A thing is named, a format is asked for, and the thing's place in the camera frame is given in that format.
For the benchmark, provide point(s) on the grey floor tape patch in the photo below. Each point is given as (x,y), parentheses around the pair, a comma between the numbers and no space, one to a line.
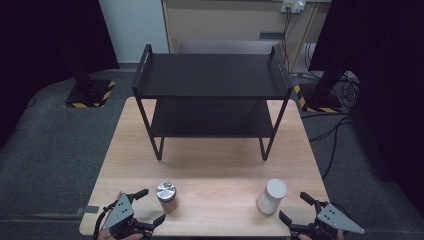
(88,209)

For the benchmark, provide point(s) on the black curtain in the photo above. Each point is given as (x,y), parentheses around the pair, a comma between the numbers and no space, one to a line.
(383,66)
(43,40)

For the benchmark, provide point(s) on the white-lid glass jar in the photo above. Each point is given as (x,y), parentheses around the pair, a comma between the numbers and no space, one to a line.
(273,196)

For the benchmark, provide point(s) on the silver metal cup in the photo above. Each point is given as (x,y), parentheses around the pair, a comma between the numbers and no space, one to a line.
(166,193)

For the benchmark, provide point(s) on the person's right hand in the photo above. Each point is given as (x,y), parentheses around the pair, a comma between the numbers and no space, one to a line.
(339,236)

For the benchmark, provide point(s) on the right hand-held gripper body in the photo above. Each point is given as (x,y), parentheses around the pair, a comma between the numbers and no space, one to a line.
(333,218)

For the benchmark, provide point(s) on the black two-tier metal rack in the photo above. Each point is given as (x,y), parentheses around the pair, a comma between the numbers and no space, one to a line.
(213,75)

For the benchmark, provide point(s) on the beige wooden wall panel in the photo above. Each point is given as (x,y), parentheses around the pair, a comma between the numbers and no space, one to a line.
(226,23)

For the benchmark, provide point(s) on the white wall power socket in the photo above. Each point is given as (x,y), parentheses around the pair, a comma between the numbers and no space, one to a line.
(293,6)

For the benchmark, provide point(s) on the black stand with striped base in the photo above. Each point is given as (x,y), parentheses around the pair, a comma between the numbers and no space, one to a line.
(325,96)
(88,90)

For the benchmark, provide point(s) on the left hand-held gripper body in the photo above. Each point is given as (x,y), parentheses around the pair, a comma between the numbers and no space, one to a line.
(120,213)

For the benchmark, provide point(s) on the person's left hand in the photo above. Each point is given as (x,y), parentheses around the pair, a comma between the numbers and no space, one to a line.
(133,237)

